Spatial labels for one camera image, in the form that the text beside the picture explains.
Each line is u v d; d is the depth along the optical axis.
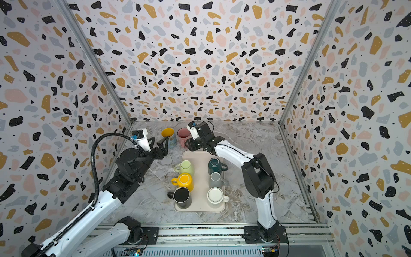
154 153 0.63
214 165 0.87
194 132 0.82
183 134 1.01
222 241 0.73
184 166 0.86
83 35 0.78
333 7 0.71
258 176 0.52
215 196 0.78
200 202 0.84
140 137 0.58
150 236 0.74
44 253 0.37
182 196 0.78
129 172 0.52
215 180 0.82
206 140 0.71
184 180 0.82
